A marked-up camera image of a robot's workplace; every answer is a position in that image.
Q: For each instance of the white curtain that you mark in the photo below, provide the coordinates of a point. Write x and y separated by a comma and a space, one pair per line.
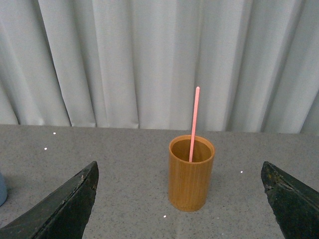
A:
136, 63

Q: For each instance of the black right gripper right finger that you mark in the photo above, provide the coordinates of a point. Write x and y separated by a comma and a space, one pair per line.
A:
294, 204

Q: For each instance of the blue plastic cup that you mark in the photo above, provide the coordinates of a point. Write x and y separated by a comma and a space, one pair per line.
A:
3, 190

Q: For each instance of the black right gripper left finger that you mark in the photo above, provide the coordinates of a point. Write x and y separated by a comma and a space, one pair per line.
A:
63, 214

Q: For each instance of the bamboo chopstick holder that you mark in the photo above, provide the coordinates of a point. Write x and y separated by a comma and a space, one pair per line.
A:
189, 181

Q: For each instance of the pink chopstick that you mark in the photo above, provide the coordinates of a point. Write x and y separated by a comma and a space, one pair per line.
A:
194, 122

